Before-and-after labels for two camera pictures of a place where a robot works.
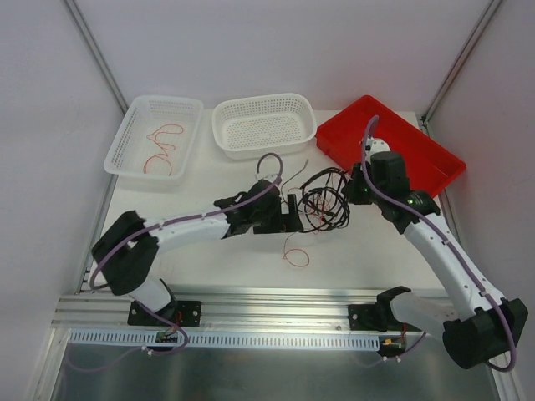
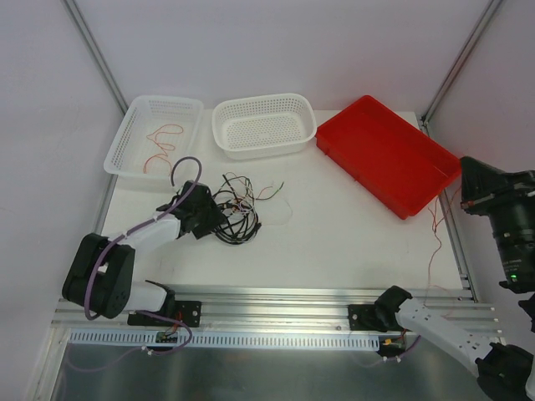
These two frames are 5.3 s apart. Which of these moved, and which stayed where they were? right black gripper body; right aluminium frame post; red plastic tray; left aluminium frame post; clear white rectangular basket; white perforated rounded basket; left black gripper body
Moved: left black gripper body; right black gripper body
Stayed: clear white rectangular basket; red plastic tray; left aluminium frame post; right aluminium frame post; white perforated rounded basket
